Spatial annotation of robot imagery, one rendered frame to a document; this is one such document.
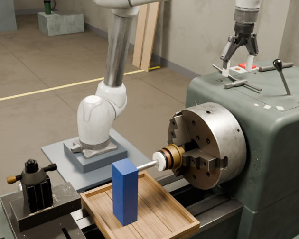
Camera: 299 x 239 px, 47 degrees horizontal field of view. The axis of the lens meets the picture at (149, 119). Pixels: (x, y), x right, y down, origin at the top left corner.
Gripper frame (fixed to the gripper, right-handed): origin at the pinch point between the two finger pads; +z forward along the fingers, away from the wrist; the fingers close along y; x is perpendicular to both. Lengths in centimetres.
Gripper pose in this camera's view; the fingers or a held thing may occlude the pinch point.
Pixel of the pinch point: (237, 70)
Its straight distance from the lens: 151.6
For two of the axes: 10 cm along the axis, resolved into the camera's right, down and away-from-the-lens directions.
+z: -0.3, 8.8, 4.7
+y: -8.4, 2.3, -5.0
